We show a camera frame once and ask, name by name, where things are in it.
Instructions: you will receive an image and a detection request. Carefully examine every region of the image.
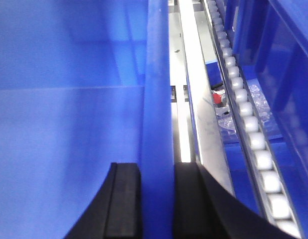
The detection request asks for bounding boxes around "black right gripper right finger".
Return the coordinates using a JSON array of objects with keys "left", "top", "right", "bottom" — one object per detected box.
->
[{"left": 173, "top": 162, "right": 301, "bottom": 239}]

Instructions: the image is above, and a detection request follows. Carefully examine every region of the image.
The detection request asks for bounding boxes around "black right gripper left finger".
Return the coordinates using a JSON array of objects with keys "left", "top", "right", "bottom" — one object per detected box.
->
[{"left": 65, "top": 163, "right": 142, "bottom": 239}]

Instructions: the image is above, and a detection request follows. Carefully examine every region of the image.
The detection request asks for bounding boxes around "large blue plastic bin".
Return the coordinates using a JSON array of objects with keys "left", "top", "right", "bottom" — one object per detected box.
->
[{"left": 0, "top": 0, "right": 174, "bottom": 239}]

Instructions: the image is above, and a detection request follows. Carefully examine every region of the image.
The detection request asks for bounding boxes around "white roller conveyor track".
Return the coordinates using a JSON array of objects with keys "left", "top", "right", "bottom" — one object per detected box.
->
[{"left": 202, "top": 0, "right": 304, "bottom": 239}]

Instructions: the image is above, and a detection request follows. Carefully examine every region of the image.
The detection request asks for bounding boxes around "clear plastic wrap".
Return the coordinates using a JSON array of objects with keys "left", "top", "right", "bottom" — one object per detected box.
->
[{"left": 218, "top": 79, "right": 275, "bottom": 135}]

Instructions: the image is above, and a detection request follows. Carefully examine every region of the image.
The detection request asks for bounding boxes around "red capped object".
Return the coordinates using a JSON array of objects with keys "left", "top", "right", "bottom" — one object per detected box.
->
[{"left": 213, "top": 93, "right": 226, "bottom": 105}]

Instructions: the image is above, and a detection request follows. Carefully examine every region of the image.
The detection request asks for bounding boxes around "lower right blue bin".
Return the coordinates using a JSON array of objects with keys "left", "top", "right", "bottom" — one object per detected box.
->
[{"left": 217, "top": 0, "right": 308, "bottom": 239}]

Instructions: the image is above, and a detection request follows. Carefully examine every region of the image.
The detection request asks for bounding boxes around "stainless steel shelf rail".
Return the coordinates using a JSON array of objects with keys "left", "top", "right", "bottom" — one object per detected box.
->
[{"left": 168, "top": 0, "right": 235, "bottom": 195}]

